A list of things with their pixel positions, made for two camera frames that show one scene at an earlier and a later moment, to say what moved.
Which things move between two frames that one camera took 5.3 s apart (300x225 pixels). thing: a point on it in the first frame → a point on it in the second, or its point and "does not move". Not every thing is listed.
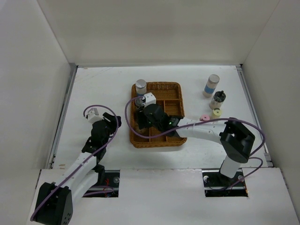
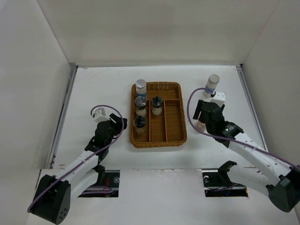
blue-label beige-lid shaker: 211,85 does not move
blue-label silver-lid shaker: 141,87 does not move
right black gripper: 142,115 → 198,109
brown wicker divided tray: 169,95 does not move
